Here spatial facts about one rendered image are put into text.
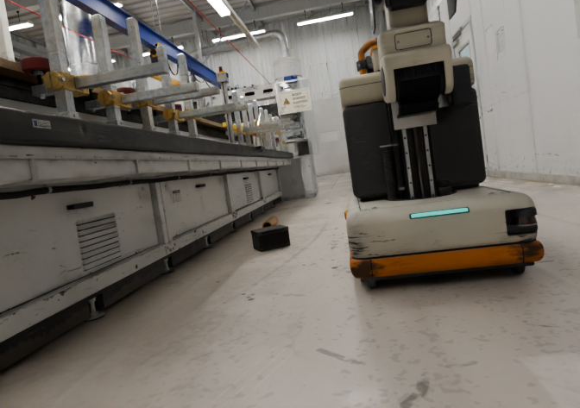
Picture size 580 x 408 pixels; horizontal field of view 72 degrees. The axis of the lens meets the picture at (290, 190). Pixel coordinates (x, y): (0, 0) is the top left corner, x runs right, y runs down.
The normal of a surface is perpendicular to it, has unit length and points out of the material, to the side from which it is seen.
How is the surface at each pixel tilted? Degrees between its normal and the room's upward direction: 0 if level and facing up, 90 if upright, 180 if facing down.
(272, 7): 90
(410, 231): 90
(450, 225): 90
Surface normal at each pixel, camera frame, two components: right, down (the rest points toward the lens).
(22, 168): 0.98, -0.13
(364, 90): -0.15, 0.07
